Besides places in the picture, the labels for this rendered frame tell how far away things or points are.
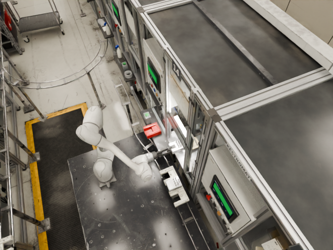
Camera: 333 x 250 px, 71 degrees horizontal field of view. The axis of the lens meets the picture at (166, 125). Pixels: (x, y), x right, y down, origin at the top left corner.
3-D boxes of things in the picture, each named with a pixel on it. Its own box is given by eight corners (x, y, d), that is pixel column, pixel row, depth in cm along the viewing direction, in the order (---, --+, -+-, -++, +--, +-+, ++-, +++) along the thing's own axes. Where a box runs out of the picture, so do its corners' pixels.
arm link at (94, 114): (98, 164, 245) (102, 146, 257) (113, 165, 244) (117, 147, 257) (78, 122, 181) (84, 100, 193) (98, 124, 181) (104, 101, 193)
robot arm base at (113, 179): (100, 191, 236) (99, 189, 231) (95, 172, 248) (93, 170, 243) (118, 184, 240) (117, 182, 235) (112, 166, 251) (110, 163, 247)
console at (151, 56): (144, 80, 227) (139, 38, 189) (171, 71, 233) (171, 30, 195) (161, 111, 205) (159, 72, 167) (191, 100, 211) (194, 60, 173)
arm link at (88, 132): (100, 143, 181) (104, 128, 188) (80, 133, 170) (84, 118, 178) (90, 148, 188) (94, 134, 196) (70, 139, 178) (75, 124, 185)
